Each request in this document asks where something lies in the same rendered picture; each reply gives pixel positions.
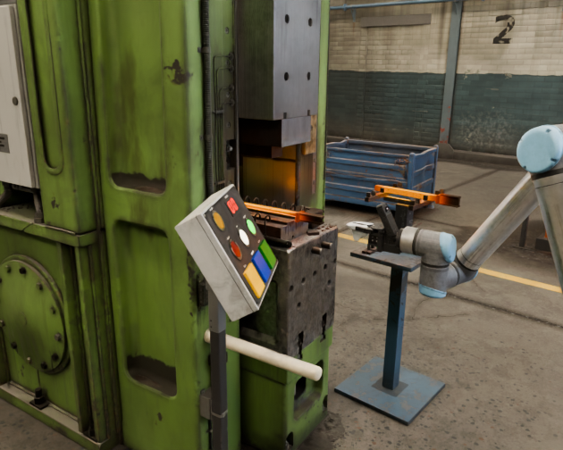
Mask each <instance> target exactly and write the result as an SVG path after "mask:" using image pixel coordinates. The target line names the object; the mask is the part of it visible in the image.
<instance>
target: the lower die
mask: <svg viewBox="0 0 563 450"><path fill-rule="evenodd" d="M247 208H248V210H249V211H250V213H251V215H252V217H253V219H254V217H255V215H256V213H260V215H261V219H260V220H259V215H257V216H256V225H257V226H258V227H259V229H260V231H261V232H262V234H263V235H264V233H266V235H267V236H268V237H272V238H280V239H284V240H289V241H290V240H292V239H294V238H297V237H299V236H301V235H303V234H305V233H307V230H308V222H303V221H299V222H296V216H293V215H288V214H283V213H277V212H269V211H264V210H259V209H254V208H249V207H247ZM266 215H270V216H271V221H269V217H267V218H266V221H265V216H266ZM264 225H265V227H264ZM292 236H293V238H292Z"/></svg>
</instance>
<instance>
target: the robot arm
mask: <svg viewBox="0 0 563 450"><path fill-rule="evenodd" d="M517 159H518V162H519V163H520V165H521V166H522V167H523V168H524V169H526V170H527V171H528V172H527V173H526V175H525V176H524V177H523V178H522V179H521V180H520V181H519V183H518V184H517V185H516V186H515V187H514V188H513V190H512V191H511V192H510V193H509V194H508V195H507V197H506V198H505V199H504V200H503V201H502V202H501V203H500V205H499V206H498V207H497V208H496V209H495V210H494V212H493V213H492V214H491V215H490V216H489V217H488V219H487V220H486V221H485V222H484V223H483V224H482V225H481V227H480V228H479V229H478V230H477V231H476V232H475V233H474V235H473V236H472V237H471V238H469V239H468V241H467V242H466V243H465V244H464V245H463V246H462V248H461V249H459V250H458V251H457V252H456V250H457V241H456V239H455V237H454V236H453V235H451V234H448V233H445V232H438V231H432V230H428V229H419V228H413V227H405V228H404V229H403V228H401V229H400V230H399V229H398V227H397V225H396V222H395V220H394V219H393V217H392V214H391V211H390V208H389V206H388V205H387V203H382V204H379V205H377V206H376V210H377V212H378V214H379V216H380V218H381V221H382V223H376V222H365V221H364V222H362V221H354V222H350V223H348V224H346V226H347V227H349V228H351V229H352V234H353V238H354V240H355V241H358V240H359V239H360V238H363V237H367V236H368V234H369V238H368V244H367V250H371V251H375V252H380V253H381V252H382V251H384V252H389V253H393V254H400V253H405V254H414V255H418V256H422V258H421V268H420V278H419V283H418V284H419V292H420V293H421V294H422V295H424V296H428V297H431V298H443V297H445V296H446V294H447V289H449V288H453V287H455V286H457V285H459V284H462V283H465V282H468V281H470V280H472V279H474V278H475V277H476V275H477V273H478V271H479V268H480V267H481V265H482V264H483V263H484V262H485V261H486V260H487V259H488V258H489V257H490V256H491V255H492V254H493V253H494V251H495V250H496V249H497V248H498V247H499V246H500V245H501V244H502V243H503V242H504V241H505V240H506V239H507V238H508V237H509V236H510V235H511V233H512V232H513V231H514V230H515V229H516V228H517V227H518V226H519V225H520V224H521V223H522V222H523V221H524V220H525V219H526V218H527V216H528V215H529V214H530V213H531V212H532V211H533V210H534V209H535V208H536V207H537V206H538V205H539V206H540V209H541V212H542V218H543V222H544V226H545V229H546V233H547V236H548V239H549V243H550V250H551V253H552V257H553V260H554V263H555V267H556V271H557V274H558V278H559V284H560V287H561V291H562V295H563V123H561V124H556V125H542V126H540V127H537V128H534V129H530V130H529V131H527V132H526V133H525V134H524V135H523V136H522V138H521V139H520V141H519V143H518V146H517ZM375 247H376V248H377V250H373V249H371V248H375Z"/></svg>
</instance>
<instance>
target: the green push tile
mask: <svg viewBox="0 0 563 450"><path fill-rule="evenodd" d="M258 249H259V251H260V253H261V254H262V256H263V257H264V259H265V261H266V263H267V264H268V266H269V268H270V270H271V269H272V268H273V266H274V264H275V262H276V258H275V257H274V255H273V252H272V251H271V249H270V247H269V246H268V245H267V243H266V241H265V240H264V239H263V240H262V241H261V243H260V245H259V247H258Z"/></svg>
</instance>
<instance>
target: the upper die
mask: <svg viewBox="0 0 563 450"><path fill-rule="evenodd" d="M310 137H311V115H308V116H302V117H296V118H289V119H282V120H276V121H268V120H256V119H244V118H239V143H242V144H250V145H259V146H275V147H285V146H292V145H296V144H301V143H305V142H309V141H310Z"/></svg>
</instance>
